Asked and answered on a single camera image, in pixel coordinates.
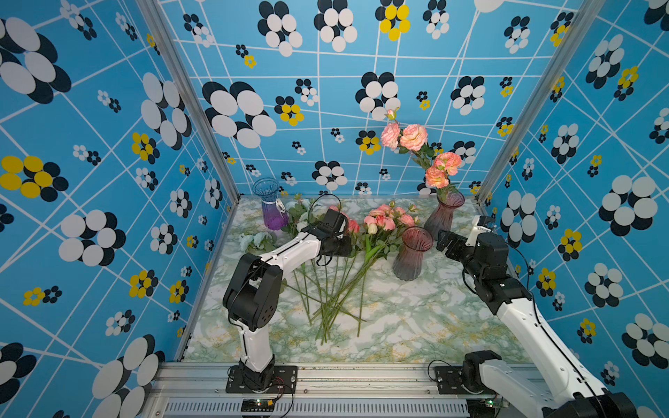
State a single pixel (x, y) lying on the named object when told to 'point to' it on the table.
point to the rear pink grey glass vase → (441, 219)
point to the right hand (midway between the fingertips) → (456, 234)
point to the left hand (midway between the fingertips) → (350, 246)
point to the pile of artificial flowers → (335, 286)
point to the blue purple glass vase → (274, 216)
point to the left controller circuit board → (257, 405)
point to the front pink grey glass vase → (408, 264)
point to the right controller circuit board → (485, 407)
